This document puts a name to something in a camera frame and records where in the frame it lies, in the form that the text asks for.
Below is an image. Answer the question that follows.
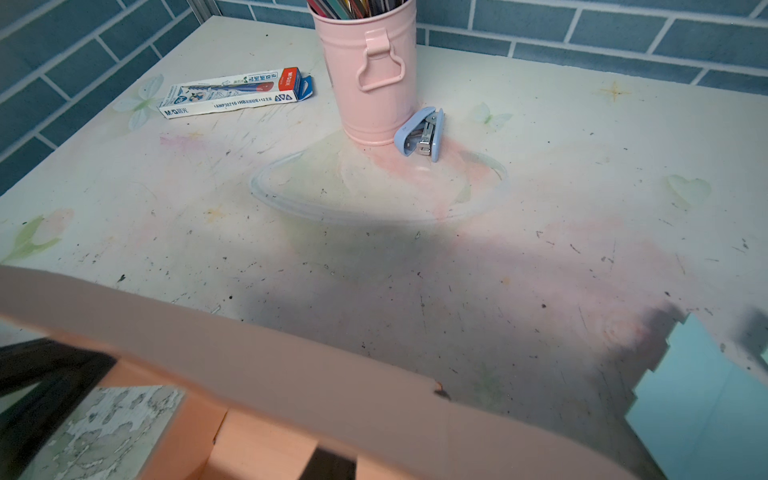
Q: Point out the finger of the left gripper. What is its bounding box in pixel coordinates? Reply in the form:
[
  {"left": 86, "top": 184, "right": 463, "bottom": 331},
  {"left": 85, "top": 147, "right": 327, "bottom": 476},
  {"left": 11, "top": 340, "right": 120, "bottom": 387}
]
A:
[{"left": 1, "top": 338, "right": 116, "bottom": 479}]

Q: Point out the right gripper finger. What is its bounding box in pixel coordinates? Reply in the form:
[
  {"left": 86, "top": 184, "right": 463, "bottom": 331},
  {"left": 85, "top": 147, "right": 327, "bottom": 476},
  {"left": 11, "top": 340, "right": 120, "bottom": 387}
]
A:
[{"left": 299, "top": 448, "right": 357, "bottom": 480}]

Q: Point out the orange paper box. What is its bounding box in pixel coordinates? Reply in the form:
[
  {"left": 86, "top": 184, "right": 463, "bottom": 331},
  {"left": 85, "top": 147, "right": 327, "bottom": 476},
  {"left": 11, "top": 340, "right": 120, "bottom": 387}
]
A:
[{"left": 1, "top": 267, "right": 628, "bottom": 479}]

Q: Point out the light blue paper box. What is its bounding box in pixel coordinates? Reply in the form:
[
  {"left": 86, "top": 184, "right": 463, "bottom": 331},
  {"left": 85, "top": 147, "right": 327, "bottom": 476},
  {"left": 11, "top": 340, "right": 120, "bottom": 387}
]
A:
[{"left": 625, "top": 315, "right": 767, "bottom": 479}]

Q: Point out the white pen box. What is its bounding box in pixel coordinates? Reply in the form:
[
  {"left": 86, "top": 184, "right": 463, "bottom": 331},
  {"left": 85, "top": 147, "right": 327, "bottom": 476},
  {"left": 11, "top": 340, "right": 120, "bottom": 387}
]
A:
[{"left": 158, "top": 67, "right": 314, "bottom": 119}]

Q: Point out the small blue stapler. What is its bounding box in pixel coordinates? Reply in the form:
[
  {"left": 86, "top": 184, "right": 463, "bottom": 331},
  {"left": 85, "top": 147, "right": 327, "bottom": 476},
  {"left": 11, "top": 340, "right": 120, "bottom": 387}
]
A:
[{"left": 394, "top": 107, "right": 445, "bottom": 163}]

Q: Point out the pink pencil cup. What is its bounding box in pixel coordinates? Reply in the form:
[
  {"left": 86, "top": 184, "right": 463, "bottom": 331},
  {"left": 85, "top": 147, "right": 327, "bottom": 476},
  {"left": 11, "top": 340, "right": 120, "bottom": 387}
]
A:
[{"left": 310, "top": 1, "right": 417, "bottom": 146}]

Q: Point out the bundle of coloured pencils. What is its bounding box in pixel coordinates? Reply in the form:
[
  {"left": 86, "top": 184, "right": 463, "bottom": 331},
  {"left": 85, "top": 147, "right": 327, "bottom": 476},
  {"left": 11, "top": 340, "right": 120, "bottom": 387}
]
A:
[{"left": 306, "top": 0, "right": 410, "bottom": 21}]

